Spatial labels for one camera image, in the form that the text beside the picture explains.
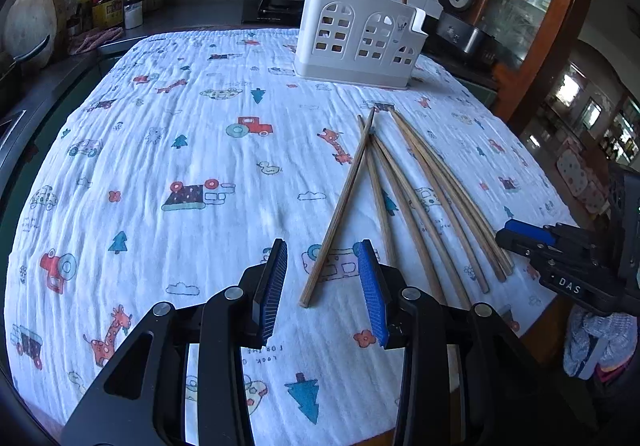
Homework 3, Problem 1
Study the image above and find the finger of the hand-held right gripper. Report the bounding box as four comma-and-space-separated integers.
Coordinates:
505, 220, 614, 267
495, 229, 574, 277

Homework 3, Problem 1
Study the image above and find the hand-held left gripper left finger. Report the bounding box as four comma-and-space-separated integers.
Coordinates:
60, 238, 289, 446

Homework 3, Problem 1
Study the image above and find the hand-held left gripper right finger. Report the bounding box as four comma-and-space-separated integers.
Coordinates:
353, 239, 593, 446

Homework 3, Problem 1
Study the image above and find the white chopstick holder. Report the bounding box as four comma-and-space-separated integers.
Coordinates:
292, 0, 429, 90

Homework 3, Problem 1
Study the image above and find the spotted white cushion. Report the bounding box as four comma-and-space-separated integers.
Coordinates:
555, 140, 610, 215

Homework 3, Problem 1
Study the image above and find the person's dark clothing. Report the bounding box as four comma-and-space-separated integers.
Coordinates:
594, 360, 640, 429

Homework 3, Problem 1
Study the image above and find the white cartoon printed cloth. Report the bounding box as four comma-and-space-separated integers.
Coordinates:
5, 28, 579, 446

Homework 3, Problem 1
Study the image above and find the wooden glass door cabinet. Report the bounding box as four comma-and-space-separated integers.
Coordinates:
467, 0, 602, 129

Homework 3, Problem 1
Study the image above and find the black rice cooker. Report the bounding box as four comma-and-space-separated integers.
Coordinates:
434, 0, 497, 67

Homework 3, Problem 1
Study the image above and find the black gas stove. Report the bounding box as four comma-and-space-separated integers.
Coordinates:
241, 0, 309, 24

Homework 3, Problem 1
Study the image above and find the pink rag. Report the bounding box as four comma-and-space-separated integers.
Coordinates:
67, 26, 125, 56

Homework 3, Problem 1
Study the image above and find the white jar with black lid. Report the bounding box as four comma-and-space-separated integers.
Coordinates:
123, 0, 145, 30

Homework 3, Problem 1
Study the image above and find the round wooden cutting board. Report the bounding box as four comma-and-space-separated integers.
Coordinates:
2, 0, 60, 70

